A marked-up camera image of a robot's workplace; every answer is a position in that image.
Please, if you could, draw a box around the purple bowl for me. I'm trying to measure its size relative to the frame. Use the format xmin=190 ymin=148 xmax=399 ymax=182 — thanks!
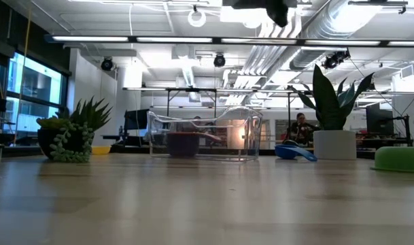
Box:
xmin=165 ymin=131 xmax=224 ymax=159

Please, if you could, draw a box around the green measuring cup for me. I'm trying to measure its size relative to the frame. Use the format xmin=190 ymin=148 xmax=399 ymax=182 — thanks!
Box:
xmin=370 ymin=146 xmax=414 ymax=174

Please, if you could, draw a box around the yellow measuring cup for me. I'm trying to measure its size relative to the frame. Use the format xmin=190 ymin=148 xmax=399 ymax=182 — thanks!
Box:
xmin=90 ymin=145 xmax=111 ymax=156

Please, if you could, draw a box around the clear plastic basket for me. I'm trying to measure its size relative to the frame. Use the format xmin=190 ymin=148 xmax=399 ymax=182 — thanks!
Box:
xmin=147 ymin=105 xmax=264 ymax=163

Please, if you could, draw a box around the blue measuring cup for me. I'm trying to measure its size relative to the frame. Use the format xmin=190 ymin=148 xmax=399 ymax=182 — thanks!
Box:
xmin=274 ymin=140 xmax=319 ymax=163

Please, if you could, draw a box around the black linear light bar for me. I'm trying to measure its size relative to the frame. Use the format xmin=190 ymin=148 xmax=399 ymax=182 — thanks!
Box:
xmin=45 ymin=33 xmax=414 ymax=48

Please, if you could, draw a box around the person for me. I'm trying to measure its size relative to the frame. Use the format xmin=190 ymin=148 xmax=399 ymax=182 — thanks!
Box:
xmin=283 ymin=112 xmax=319 ymax=146

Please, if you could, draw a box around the snake plant in white pot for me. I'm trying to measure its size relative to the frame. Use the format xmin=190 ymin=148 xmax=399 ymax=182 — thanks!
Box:
xmin=290 ymin=64 xmax=376 ymax=161

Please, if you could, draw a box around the black computer monitor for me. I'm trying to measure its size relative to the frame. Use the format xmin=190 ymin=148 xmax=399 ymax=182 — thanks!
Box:
xmin=365 ymin=103 xmax=394 ymax=136
xmin=124 ymin=108 xmax=150 ymax=132

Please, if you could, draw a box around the black background rig stand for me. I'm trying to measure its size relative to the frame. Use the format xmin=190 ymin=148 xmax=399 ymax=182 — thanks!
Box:
xmin=379 ymin=114 xmax=414 ymax=147

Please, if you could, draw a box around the succulent plant in dark pot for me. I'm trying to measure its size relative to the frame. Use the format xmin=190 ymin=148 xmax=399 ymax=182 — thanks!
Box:
xmin=36 ymin=96 xmax=113 ymax=163

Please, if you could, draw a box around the silver ventilation duct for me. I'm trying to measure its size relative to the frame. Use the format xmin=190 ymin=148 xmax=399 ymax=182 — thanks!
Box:
xmin=290 ymin=0 xmax=381 ymax=71

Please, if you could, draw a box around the white ring lamp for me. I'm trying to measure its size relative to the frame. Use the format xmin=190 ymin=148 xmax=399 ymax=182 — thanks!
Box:
xmin=188 ymin=9 xmax=207 ymax=28

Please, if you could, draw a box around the black ceiling rail fixture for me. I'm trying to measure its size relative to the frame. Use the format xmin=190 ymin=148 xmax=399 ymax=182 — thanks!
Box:
xmin=347 ymin=0 xmax=409 ymax=14

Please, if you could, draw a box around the black background table frame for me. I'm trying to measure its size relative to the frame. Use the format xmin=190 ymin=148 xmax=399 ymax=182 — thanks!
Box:
xmin=122 ymin=86 xmax=294 ymax=144

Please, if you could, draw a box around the yellow power cable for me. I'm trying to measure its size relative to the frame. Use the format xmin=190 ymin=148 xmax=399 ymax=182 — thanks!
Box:
xmin=13 ymin=6 xmax=33 ymax=146

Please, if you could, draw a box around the black aluminium table frame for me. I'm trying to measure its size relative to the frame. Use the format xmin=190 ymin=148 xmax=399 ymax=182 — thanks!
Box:
xmin=0 ymin=144 xmax=414 ymax=160

